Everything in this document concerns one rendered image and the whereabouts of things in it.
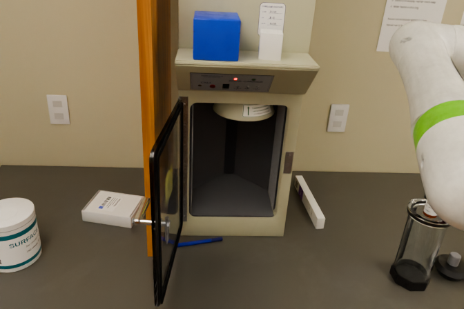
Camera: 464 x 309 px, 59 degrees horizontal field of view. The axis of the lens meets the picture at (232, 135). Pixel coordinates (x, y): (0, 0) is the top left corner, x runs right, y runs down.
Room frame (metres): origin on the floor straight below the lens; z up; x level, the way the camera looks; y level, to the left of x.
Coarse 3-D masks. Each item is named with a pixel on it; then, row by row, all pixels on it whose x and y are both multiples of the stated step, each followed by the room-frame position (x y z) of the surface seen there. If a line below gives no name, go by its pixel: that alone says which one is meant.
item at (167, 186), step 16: (176, 128) 0.87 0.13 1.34; (176, 144) 0.87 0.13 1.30; (160, 160) 0.71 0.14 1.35; (176, 160) 0.87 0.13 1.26; (160, 176) 0.70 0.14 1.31; (176, 176) 0.87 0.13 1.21; (160, 192) 0.70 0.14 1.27; (176, 192) 0.87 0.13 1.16; (160, 208) 0.70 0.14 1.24; (176, 208) 0.87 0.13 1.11; (176, 224) 0.87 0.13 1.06
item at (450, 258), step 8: (440, 256) 0.91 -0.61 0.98; (448, 256) 0.91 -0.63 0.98; (456, 256) 0.88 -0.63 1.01; (440, 264) 0.88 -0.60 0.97; (448, 264) 0.88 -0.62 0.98; (456, 264) 0.87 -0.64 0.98; (440, 272) 0.87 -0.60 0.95; (448, 272) 0.85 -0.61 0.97; (456, 272) 0.85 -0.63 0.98; (456, 280) 0.85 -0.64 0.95
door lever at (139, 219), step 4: (144, 200) 0.76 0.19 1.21; (148, 200) 0.77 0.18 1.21; (140, 204) 0.75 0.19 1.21; (144, 204) 0.75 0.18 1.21; (148, 204) 0.76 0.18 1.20; (140, 208) 0.73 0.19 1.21; (144, 208) 0.73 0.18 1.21; (140, 212) 0.72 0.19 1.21; (144, 212) 0.73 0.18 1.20; (136, 216) 0.70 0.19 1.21; (140, 216) 0.70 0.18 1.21; (132, 220) 0.69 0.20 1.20; (136, 220) 0.69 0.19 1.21; (140, 220) 0.69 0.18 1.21; (144, 220) 0.69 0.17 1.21; (148, 220) 0.69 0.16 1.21; (136, 224) 0.69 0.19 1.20; (140, 224) 0.69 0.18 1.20; (144, 224) 0.69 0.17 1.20; (148, 224) 0.69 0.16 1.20
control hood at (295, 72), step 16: (192, 48) 0.97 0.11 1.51; (176, 64) 0.86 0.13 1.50; (192, 64) 0.86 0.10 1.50; (208, 64) 0.86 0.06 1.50; (224, 64) 0.86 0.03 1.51; (240, 64) 0.87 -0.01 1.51; (256, 64) 0.87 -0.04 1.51; (272, 64) 0.88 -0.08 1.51; (288, 64) 0.88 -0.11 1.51; (304, 64) 0.89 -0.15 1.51; (288, 80) 0.91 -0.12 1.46; (304, 80) 0.91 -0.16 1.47
